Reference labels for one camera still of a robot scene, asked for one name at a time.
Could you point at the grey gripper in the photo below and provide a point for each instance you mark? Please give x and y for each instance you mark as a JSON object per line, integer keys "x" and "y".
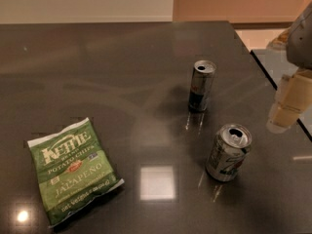
{"x": 300, "y": 41}

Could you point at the silver green 7up can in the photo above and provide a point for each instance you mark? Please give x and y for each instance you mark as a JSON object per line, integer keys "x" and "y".
{"x": 232, "y": 144}

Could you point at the slim silver Red Bull can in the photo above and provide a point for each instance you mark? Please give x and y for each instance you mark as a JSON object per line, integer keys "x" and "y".
{"x": 201, "y": 83}

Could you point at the green Kettle chips bag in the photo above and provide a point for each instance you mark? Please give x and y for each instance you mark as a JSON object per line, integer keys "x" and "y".
{"x": 72, "y": 170}

